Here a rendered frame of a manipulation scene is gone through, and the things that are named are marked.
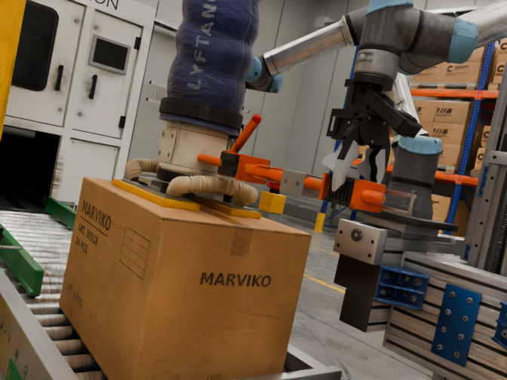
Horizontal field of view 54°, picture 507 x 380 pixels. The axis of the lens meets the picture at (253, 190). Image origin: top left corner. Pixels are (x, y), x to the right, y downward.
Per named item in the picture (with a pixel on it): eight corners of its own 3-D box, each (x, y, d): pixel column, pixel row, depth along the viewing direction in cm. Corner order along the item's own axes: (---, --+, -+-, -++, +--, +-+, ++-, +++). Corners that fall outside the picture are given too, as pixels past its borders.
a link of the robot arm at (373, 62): (409, 60, 87) (379, 46, 82) (403, 86, 87) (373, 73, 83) (376, 62, 93) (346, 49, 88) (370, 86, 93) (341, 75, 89)
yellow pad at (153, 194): (111, 185, 141) (115, 167, 141) (143, 189, 147) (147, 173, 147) (162, 207, 114) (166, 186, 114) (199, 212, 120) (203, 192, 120)
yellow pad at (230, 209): (170, 193, 153) (173, 177, 152) (198, 197, 159) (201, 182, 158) (229, 216, 125) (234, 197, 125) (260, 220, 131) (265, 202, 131)
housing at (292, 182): (277, 190, 99) (281, 168, 99) (302, 194, 103) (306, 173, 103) (299, 196, 94) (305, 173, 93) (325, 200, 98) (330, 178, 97)
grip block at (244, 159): (214, 173, 116) (219, 149, 116) (247, 180, 122) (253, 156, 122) (233, 179, 109) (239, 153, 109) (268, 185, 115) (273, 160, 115)
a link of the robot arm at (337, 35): (400, 23, 138) (241, 89, 152) (400, 35, 148) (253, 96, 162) (386, -14, 139) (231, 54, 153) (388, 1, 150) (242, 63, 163)
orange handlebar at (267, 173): (142, 150, 155) (145, 139, 155) (222, 166, 173) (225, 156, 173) (366, 206, 81) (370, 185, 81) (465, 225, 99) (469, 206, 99)
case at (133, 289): (58, 305, 150) (83, 176, 148) (176, 306, 173) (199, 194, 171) (126, 408, 101) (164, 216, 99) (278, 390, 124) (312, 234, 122)
